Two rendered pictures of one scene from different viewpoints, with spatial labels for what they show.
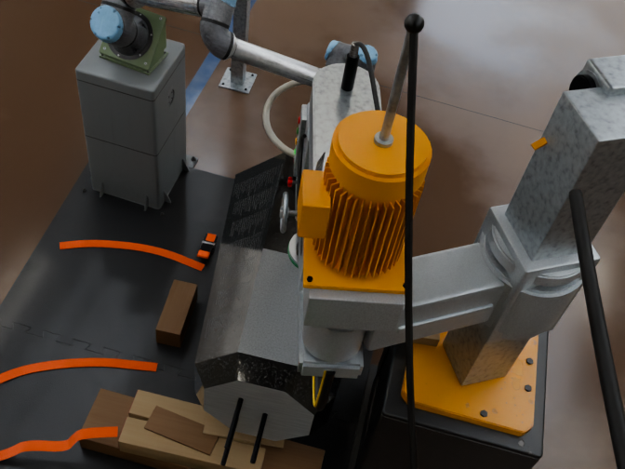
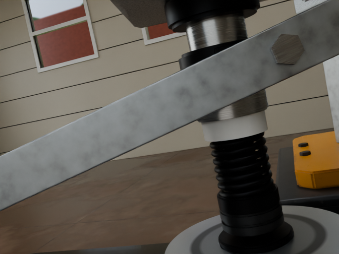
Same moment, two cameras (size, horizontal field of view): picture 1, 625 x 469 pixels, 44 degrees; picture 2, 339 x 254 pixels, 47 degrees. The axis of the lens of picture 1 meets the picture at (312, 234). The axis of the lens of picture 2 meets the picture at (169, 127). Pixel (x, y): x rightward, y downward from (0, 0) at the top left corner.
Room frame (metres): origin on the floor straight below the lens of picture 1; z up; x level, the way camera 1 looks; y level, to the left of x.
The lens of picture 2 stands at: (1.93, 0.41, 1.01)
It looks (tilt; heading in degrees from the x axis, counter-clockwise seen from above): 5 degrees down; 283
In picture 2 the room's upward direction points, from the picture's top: 12 degrees counter-clockwise
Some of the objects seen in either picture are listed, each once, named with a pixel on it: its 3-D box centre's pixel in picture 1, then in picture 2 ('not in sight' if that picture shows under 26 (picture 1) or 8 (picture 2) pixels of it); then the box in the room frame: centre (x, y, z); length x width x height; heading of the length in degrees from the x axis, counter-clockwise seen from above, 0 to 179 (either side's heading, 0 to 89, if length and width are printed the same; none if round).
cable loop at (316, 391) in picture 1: (323, 368); not in sight; (1.30, -0.12, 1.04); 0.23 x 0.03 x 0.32; 9
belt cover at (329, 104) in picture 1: (346, 184); not in sight; (1.61, -0.07, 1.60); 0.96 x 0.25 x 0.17; 9
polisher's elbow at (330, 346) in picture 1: (336, 320); not in sight; (1.30, -0.12, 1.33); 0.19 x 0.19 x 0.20
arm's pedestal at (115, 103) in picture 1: (136, 121); not in sight; (2.90, 1.02, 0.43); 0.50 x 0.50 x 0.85; 82
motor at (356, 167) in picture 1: (362, 198); not in sight; (1.30, -0.10, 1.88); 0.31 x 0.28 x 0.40; 99
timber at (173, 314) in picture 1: (177, 313); not in sight; (2.01, 0.57, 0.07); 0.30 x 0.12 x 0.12; 178
